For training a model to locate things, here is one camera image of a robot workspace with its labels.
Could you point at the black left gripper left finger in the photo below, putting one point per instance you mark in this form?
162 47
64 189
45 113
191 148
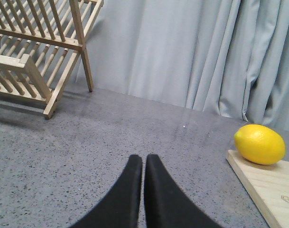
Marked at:
120 206

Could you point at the wooden dish drying rack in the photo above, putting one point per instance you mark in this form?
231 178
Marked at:
40 44

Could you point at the yellow lemon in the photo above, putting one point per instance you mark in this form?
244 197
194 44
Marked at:
259 144

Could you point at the bamboo cutting board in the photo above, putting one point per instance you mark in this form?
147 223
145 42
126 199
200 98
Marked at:
267 185

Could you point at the grey curtain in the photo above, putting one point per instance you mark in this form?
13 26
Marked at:
226 57

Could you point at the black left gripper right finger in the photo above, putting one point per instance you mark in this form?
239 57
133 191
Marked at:
166 205

